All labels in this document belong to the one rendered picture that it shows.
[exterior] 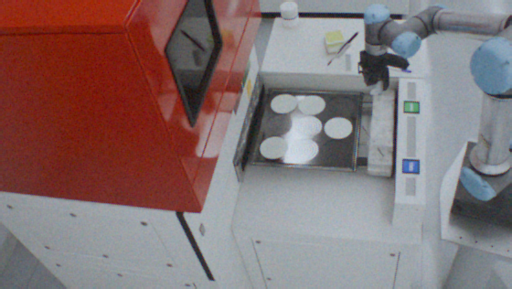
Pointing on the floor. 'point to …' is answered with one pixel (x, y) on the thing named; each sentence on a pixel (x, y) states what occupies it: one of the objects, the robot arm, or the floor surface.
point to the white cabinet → (324, 262)
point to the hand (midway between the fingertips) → (381, 91)
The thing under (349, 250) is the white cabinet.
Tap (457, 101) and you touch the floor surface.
